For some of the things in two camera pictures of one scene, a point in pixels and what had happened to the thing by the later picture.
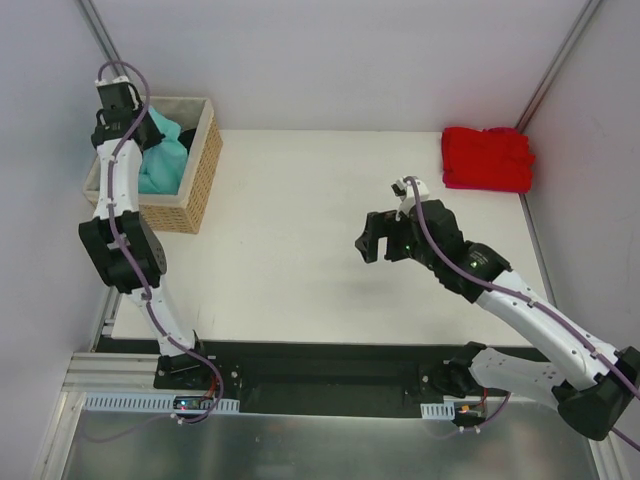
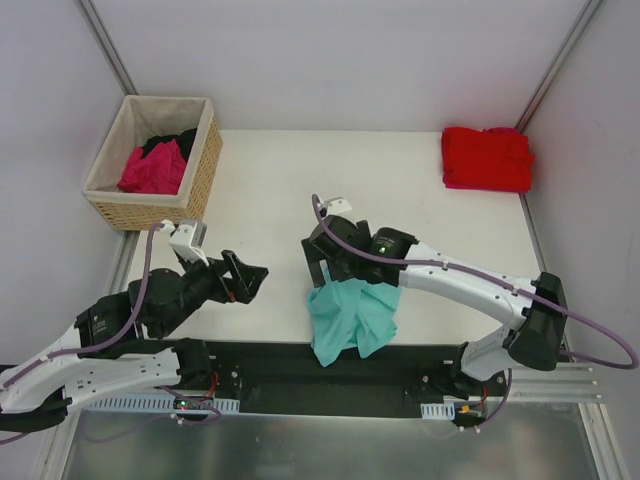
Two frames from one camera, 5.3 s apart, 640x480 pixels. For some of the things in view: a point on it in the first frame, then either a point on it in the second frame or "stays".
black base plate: [322, 378] stays
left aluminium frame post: [103, 37] stays
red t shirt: [492, 158] stays
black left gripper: [116, 97] -> [232, 277]
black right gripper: [391, 236] -> [320, 261]
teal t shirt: [164, 165] -> [351, 313]
